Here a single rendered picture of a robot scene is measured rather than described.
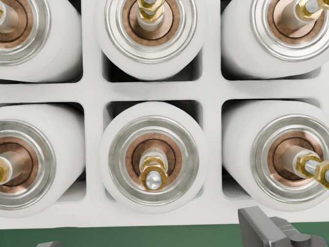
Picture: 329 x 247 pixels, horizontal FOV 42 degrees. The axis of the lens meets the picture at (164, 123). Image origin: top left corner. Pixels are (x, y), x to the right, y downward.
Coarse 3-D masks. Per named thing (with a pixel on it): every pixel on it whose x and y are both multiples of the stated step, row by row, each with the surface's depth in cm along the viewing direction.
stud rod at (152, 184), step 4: (152, 172) 28; (156, 172) 28; (148, 176) 27; (152, 176) 27; (156, 176) 27; (160, 176) 28; (148, 180) 27; (152, 180) 27; (156, 180) 27; (160, 180) 27; (148, 184) 27; (152, 184) 27; (156, 184) 27; (160, 184) 27; (152, 188) 27; (156, 188) 27
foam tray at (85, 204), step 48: (96, 48) 42; (0, 96) 42; (48, 96) 42; (96, 96) 42; (144, 96) 42; (192, 96) 43; (240, 96) 43; (288, 96) 43; (96, 144) 43; (96, 192) 43; (240, 192) 46
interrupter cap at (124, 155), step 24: (144, 120) 35; (168, 120) 35; (120, 144) 35; (144, 144) 36; (168, 144) 36; (192, 144) 35; (120, 168) 35; (168, 168) 36; (192, 168) 36; (120, 192) 36; (144, 192) 36; (168, 192) 36
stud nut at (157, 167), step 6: (144, 168) 28; (150, 168) 28; (156, 168) 28; (162, 168) 28; (144, 174) 28; (162, 174) 28; (144, 180) 28; (162, 180) 28; (144, 186) 28; (162, 186) 28
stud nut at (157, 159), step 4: (148, 156) 32; (152, 156) 32; (156, 156) 32; (160, 156) 33; (144, 160) 32; (148, 160) 32; (152, 160) 32; (156, 160) 32; (160, 160) 32; (144, 164) 32; (164, 164) 32; (164, 168) 32
